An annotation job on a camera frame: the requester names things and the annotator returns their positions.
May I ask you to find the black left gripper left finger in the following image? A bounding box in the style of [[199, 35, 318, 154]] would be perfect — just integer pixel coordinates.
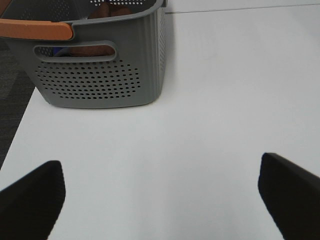
[[0, 160, 66, 240]]

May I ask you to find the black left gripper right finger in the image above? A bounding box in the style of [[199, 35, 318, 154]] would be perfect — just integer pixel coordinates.
[[257, 152, 320, 240]]

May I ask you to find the grey perforated plastic basket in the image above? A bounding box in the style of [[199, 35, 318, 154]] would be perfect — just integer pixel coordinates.
[[0, 0, 168, 109]]

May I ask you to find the brown cloth in basket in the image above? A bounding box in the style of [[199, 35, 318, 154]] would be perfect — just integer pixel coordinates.
[[69, 2, 132, 57]]

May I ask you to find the orange basket handle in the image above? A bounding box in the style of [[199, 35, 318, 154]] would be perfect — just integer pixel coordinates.
[[0, 18, 74, 41]]

